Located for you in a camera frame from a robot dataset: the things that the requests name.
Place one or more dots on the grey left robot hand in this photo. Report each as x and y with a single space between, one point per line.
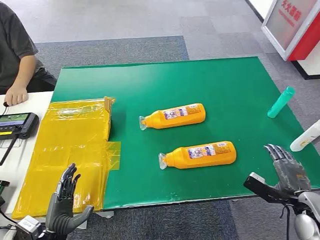
60 212

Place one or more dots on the person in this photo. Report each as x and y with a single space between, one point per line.
12 43

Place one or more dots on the black handheld controller with screen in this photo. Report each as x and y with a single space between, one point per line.
18 125

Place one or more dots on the person's hand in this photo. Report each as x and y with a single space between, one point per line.
15 95

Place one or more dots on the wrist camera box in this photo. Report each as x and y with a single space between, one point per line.
265 190
27 228

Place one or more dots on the red and white cabinet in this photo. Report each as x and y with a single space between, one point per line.
291 26

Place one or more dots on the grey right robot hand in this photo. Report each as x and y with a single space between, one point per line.
291 174

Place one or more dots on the teal plastic bottle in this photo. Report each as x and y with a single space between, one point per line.
280 102

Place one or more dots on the person's forearm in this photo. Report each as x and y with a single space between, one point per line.
23 73

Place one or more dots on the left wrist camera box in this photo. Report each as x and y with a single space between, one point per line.
27 228

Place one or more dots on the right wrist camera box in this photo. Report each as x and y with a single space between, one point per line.
265 190

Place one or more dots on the white plastic bottle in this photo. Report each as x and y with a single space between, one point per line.
306 136

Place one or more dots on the yellow plastic wrapped box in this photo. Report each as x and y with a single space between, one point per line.
72 139

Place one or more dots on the grey table foot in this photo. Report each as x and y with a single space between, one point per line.
106 214

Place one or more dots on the orange bottle with clear cap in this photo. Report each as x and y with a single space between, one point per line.
200 155
175 116

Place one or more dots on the green table mat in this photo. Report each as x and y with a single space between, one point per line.
175 82

